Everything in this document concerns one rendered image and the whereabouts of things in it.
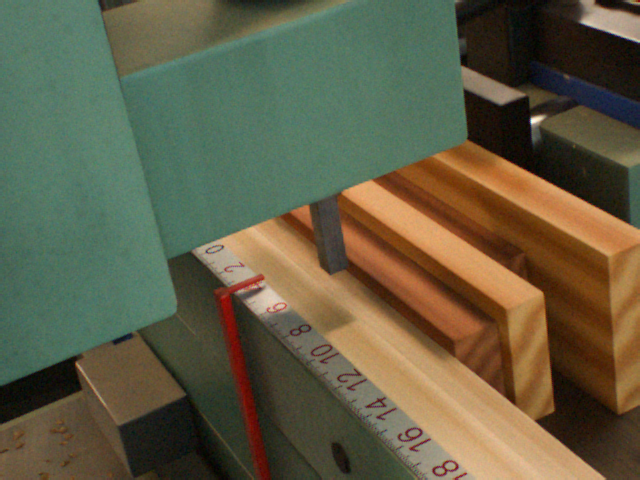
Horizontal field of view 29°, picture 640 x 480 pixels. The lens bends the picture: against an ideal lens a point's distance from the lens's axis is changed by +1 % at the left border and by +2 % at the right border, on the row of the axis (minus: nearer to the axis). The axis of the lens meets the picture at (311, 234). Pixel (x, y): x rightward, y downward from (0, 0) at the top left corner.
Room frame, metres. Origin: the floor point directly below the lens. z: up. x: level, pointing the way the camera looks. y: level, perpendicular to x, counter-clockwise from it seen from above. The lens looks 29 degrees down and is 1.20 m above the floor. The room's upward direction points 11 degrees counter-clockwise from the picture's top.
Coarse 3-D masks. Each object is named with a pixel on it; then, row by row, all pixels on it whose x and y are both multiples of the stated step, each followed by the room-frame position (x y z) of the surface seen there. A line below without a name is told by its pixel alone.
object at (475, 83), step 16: (464, 80) 0.49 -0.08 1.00; (480, 80) 0.49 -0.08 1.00; (464, 96) 0.48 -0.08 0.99; (480, 96) 0.47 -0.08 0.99; (496, 96) 0.47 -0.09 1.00; (512, 96) 0.46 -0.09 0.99; (560, 96) 0.53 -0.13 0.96; (480, 112) 0.47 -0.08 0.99; (496, 112) 0.46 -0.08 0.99; (512, 112) 0.46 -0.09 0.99; (528, 112) 0.46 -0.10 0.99; (544, 112) 0.51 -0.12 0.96; (560, 112) 0.51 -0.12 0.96; (480, 128) 0.47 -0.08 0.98; (496, 128) 0.46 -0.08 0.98; (512, 128) 0.46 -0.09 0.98; (528, 128) 0.46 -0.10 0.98; (480, 144) 0.47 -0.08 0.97; (496, 144) 0.46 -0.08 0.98; (512, 144) 0.46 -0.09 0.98; (528, 144) 0.46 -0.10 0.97; (512, 160) 0.46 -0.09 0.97; (528, 160) 0.46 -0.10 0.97
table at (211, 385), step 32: (160, 320) 0.53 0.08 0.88; (160, 352) 0.54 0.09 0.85; (192, 352) 0.49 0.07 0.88; (192, 384) 0.50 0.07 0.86; (224, 384) 0.45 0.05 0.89; (224, 416) 0.46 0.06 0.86; (544, 416) 0.37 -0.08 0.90; (576, 416) 0.37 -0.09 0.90; (608, 416) 0.37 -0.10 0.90; (288, 448) 0.39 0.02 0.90; (576, 448) 0.35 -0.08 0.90; (608, 448) 0.35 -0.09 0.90
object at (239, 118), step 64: (192, 0) 0.43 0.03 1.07; (256, 0) 0.42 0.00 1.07; (320, 0) 0.40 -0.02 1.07; (384, 0) 0.41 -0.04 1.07; (448, 0) 0.42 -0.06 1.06; (128, 64) 0.38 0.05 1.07; (192, 64) 0.38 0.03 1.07; (256, 64) 0.39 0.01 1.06; (320, 64) 0.39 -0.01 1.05; (384, 64) 0.40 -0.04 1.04; (448, 64) 0.41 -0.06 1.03; (192, 128) 0.38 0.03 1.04; (256, 128) 0.38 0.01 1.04; (320, 128) 0.39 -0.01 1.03; (384, 128) 0.40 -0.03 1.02; (448, 128) 0.41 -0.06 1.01; (192, 192) 0.37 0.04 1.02; (256, 192) 0.38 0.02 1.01; (320, 192) 0.39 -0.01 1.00
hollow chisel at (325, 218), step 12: (312, 204) 0.43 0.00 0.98; (324, 204) 0.42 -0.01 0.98; (336, 204) 0.43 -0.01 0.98; (312, 216) 0.43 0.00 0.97; (324, 216) 0.42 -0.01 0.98; (336, 216) 0.43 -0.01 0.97; (324, 228) 0.42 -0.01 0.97; (336, 228) 0.43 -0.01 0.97; (324, 240) 0.42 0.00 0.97; (336, 240) 0.43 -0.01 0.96; (324, 252) 0.42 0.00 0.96; (336, 252) 0.43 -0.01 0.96; (324, 264) 0.43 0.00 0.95; (336, 264) 0.43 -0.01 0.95
